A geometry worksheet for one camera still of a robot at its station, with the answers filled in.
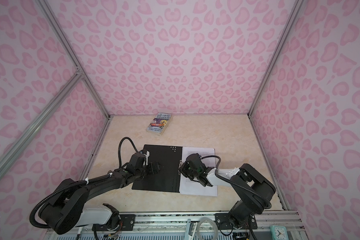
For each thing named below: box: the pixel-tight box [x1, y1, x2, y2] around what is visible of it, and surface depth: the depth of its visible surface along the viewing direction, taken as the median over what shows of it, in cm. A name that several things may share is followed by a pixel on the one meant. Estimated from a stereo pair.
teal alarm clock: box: [270, 225, 289, 240], surface depth 70 cm
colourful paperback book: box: [146, 113, 172, 136], surface depth 115 cm
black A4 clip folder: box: [131, 144, 183, 193], surface depth 90 cm
